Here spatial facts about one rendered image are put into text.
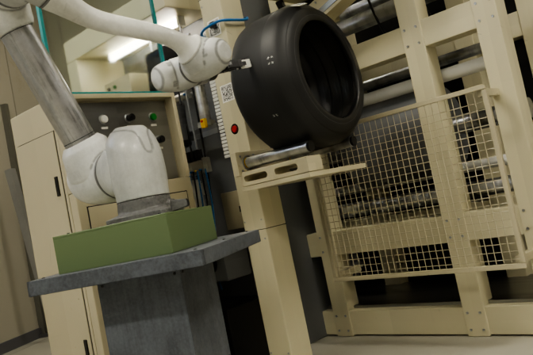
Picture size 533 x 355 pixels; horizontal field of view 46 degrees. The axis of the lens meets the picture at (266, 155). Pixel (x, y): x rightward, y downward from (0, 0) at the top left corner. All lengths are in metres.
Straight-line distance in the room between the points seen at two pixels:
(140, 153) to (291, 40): 0.80
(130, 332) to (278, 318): 1.02
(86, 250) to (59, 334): 0.95
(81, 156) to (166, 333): 0.59
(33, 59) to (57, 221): 0.76
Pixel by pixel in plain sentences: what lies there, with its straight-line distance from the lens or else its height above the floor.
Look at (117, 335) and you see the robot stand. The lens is 1.81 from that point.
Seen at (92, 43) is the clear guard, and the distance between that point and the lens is 2.61.
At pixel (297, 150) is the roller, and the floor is 0.90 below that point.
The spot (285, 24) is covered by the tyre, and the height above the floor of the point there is 1.36.
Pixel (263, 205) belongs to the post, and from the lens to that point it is 2.63.
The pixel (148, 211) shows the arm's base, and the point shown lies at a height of 0.77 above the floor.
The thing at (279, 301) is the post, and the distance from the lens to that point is 2.65.
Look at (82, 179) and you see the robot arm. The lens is 1.96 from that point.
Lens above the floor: 0.73
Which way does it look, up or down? 4 degrees up
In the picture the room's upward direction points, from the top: 12 degrees counter-clockwise
